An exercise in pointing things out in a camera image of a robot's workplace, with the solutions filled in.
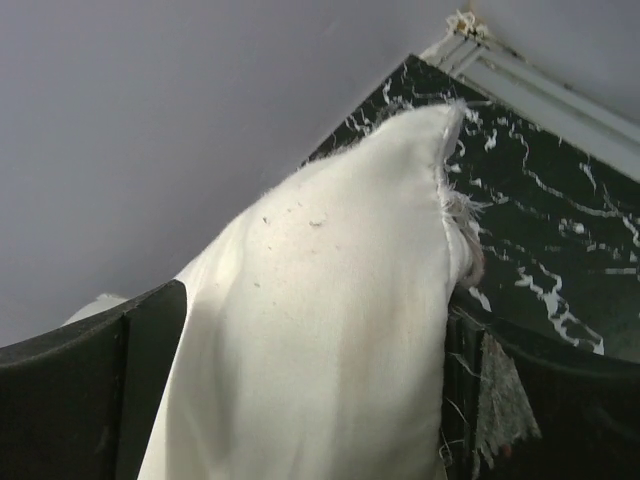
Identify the white pillow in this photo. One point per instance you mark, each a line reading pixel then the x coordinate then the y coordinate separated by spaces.
pixel 314 340

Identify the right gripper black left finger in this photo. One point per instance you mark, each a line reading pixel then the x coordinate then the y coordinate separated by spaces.
pixel 80 402

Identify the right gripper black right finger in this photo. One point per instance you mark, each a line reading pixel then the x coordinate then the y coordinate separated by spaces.
pixel 519 405

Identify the aluminium frame rail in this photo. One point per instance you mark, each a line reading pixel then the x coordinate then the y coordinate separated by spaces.
pixel 470 53

